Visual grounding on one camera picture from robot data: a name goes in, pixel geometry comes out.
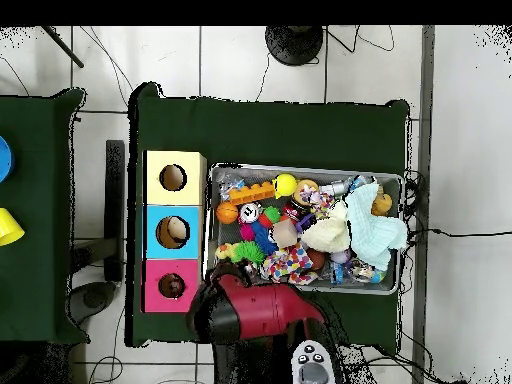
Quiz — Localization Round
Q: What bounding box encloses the mint green cloth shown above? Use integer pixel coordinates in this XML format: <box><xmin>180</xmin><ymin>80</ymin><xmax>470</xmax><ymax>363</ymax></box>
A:
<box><xmin>344</xmin><ymin>181</ymin><xmax>409</xmax><ymax>273</ymax></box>

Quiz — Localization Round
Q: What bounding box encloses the silver mesh bin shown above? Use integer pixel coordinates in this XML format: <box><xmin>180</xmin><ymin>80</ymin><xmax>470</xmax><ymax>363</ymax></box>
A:
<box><xmin>202</xmin><ymin>162</ymin><xmax>404</xmax><ymax>296</ymax></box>

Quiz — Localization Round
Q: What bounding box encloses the wooden three-hole box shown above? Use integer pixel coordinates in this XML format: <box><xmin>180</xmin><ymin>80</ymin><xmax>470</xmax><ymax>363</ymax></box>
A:
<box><xmin>142</xmin><ymin>149</ymin><xmax>208</xmax><ymax>314</ymax></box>

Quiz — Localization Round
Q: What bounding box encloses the orange toy block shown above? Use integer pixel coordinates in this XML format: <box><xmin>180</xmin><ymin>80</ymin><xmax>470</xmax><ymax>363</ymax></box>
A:
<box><xmin>228</xmin><ymin>181</ymin><xmax>276</xmax><ymax>206</ymax></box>

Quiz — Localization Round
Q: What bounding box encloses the orange toy basketball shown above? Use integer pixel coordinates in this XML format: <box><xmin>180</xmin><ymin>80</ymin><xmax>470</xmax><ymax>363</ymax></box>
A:
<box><xmin>215</xmin><ymin>201</ymin><xmax>240</xmax><ymax>225</ymax></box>

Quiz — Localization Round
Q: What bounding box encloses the beige cardboard block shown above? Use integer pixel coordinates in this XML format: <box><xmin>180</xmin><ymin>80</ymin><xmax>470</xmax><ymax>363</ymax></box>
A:
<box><xmin>272</xmin><ymin>218</ymin><xmax>299</xmax><ymax>249</ymax></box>

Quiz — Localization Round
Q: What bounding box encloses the yellow ball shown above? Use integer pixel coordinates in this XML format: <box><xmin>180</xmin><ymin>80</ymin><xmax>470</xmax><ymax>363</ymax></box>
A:
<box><xmin>273</xmin><ymin>172</ymin><xmax>299</xmax><ymax>200</ymax></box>

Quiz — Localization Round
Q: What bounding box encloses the green spiky ball toy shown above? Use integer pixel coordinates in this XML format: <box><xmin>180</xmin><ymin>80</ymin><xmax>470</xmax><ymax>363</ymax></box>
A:
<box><xmin>230</xmin><ymin>240</ymin><xmax>266</xmax><ymax>266</ymax></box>

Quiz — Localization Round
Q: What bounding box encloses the polka dot cloth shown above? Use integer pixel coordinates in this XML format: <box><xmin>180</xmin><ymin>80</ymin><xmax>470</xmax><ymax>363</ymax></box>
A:
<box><xmin>258</xmin><ymin>242</ymin><xmax>319</xmax><ymax>286</ymax></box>

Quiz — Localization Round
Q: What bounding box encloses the cream white cloth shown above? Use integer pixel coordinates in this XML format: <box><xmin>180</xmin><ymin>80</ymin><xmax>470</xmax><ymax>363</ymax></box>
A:
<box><xmin>299</xmin><ymin>199</ymin><xmax>352</xmax><ymax>254</ymax></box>

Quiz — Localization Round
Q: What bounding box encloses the orange plush toy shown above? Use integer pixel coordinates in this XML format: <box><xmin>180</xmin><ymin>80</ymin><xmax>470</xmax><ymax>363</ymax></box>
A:
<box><xmin>371</xmin><ymin>192</ymin><xmax>394</xmax><ymax>217</ymax></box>

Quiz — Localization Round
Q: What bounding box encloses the black upright panel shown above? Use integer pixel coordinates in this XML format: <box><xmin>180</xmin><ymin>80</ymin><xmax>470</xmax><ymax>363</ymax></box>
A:
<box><xmin>103</xmin><ymin>139</ymin><xmax>126</xmax><ymax>283</ymax></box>

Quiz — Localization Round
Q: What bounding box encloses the black round stand base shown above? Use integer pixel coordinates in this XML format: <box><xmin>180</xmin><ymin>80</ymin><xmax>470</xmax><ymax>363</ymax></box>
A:
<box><xmin>264</xmin><ymin>25</ymin><xmax>324</xmax><ymax>67</ymax></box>

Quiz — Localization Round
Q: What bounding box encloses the dark green side tablecloth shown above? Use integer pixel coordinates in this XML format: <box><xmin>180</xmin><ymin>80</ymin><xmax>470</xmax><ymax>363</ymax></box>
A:
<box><xmin>0</xmin><ymin>87</ymin><xmax>90</xmax><ymax>345</ymax></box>

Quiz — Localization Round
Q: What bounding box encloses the yellow cup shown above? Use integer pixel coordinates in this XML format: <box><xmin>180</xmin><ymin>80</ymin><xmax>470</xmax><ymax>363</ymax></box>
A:
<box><xmin>0</xmin><ymin>207</ymin><xmax>26</xmax><ymax>248</ymax></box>

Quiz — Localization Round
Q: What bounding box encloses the black rod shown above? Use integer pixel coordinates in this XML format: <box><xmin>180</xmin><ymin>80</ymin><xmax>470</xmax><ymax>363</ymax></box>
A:
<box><xmin>41</xmin><ymin>25</ymin><xmax>85</xmax><ymax>69</ymax></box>

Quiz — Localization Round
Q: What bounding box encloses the blue cup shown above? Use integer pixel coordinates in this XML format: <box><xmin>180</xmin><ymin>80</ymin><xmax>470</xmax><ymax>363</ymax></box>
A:
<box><xmin>0</xmin><ymin>135</ymin><xmax>16</xmax><ymax>184</ymax></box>

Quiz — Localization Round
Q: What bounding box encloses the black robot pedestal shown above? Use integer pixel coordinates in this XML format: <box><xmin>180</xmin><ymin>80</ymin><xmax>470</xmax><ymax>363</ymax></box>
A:
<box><xmin>213</xmin><ymin>341</ymin><xmax>297</xmax><ymax>384</ymax></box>

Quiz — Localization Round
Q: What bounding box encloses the black cable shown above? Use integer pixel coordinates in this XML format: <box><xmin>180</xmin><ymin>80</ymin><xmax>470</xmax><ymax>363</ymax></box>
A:
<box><xmin>403</xmin><ymin>227</ymin><xmax>512</xmax><ymax>238</ymax></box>

